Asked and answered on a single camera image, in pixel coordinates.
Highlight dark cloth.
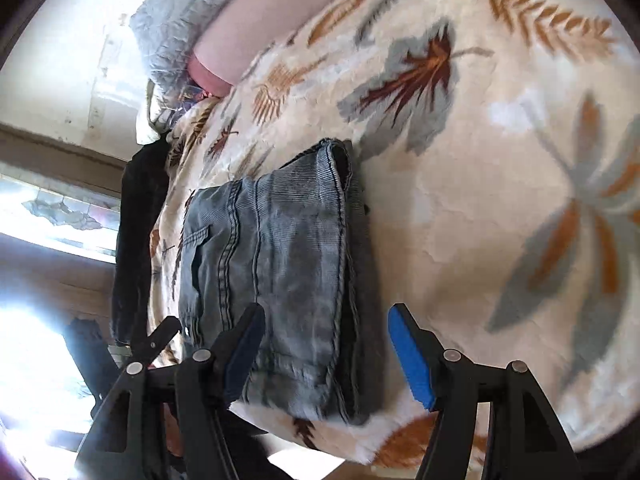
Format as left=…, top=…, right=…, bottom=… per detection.
left=110, top=137, right=173, bottom=348

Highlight stained glass window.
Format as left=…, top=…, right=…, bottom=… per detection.
left=0, top=175, right=121, bottom=261

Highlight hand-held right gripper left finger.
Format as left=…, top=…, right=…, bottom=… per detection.
left=74, top=302, right=266, bottom=480

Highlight grey crinkled cloth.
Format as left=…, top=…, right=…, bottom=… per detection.
left=129, top=0, right=261, bottom=98

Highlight pink bolster pillow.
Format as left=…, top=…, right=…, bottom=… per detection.
left=187, top=0, right=416, bottom=97

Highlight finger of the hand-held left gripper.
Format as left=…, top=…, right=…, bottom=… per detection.
left=131, top=316, right=182, bottom=363

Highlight leaf printed fleece blanket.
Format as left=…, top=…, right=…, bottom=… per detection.
left=135, top=0, right=640, bottom=466

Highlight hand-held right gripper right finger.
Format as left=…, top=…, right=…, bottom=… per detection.
left=388, top=302, right=586, bottom=480

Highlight light blue denim pants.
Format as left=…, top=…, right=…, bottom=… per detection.
left=177, top=137, right=386, bottom=426

